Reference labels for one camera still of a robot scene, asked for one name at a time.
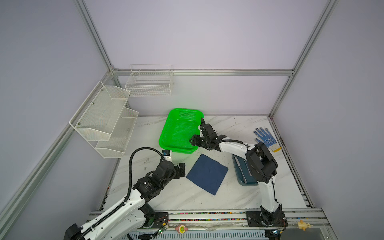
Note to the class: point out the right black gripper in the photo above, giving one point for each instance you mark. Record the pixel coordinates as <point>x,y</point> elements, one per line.
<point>195,140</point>

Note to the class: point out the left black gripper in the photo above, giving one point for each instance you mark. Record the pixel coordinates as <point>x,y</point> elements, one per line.
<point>181,173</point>

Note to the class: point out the dark blue paper napkin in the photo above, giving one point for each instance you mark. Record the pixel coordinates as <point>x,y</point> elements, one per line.
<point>207,174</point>

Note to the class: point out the green plastic perforated basket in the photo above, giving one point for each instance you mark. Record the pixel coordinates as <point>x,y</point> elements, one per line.
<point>181,124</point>

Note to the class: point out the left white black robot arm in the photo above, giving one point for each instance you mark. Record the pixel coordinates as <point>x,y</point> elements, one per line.
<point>132,211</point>

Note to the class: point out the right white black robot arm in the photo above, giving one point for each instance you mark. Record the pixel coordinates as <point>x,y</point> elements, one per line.
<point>261,163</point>

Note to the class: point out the silver metal knife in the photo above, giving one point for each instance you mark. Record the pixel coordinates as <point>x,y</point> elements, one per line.
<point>240,169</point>

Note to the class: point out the pink green round toy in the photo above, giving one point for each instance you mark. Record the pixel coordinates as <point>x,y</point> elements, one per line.
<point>181,229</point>

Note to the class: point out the dark teal plastic tray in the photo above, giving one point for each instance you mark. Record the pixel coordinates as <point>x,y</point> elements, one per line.
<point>251,181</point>

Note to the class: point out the blue white work glove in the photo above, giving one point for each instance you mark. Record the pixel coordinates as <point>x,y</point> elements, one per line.
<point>264,136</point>

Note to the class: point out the white mesh two-tier shelf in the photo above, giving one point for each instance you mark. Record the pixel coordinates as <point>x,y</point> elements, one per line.
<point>105,121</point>

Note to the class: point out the yellow toy figure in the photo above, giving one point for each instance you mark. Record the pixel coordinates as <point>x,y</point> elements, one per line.
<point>303,225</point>

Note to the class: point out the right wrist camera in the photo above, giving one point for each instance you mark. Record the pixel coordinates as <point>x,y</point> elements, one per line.
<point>207,130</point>

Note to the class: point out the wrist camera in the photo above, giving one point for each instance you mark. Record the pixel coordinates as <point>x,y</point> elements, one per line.
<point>207,130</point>
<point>166,156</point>

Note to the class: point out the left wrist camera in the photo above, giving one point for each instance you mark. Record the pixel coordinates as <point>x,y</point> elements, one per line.
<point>166,156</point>

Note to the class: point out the white wire wall basket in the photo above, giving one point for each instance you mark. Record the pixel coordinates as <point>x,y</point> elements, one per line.
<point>150,80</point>

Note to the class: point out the aluminium front rail frame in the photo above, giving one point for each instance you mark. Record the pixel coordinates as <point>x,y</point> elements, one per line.
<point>232,225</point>

